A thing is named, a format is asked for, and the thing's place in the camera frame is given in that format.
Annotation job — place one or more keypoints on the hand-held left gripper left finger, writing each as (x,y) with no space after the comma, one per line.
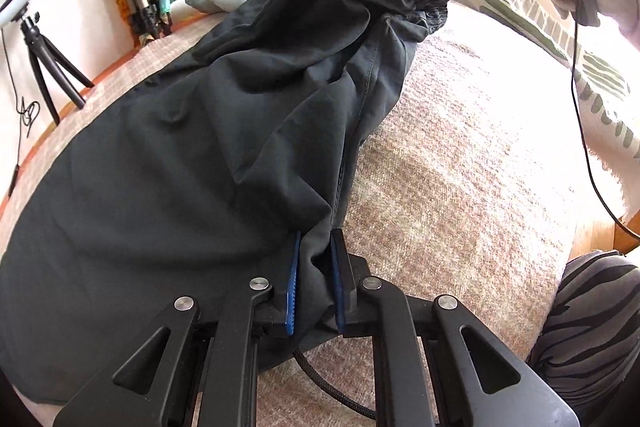
(292,287)

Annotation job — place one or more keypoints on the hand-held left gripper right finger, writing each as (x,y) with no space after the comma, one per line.
(336,287)

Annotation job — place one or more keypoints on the black pants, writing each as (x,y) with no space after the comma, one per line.
(200,132)

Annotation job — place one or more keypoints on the green striped white pillow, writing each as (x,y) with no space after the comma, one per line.
(545,37)

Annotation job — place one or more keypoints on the beige checked blanket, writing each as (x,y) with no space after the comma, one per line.
(450,157)

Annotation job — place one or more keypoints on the person's striped trouser leg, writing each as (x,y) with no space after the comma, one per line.
(590,322)

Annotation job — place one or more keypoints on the small black tripod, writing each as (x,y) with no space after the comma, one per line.
(31,32)

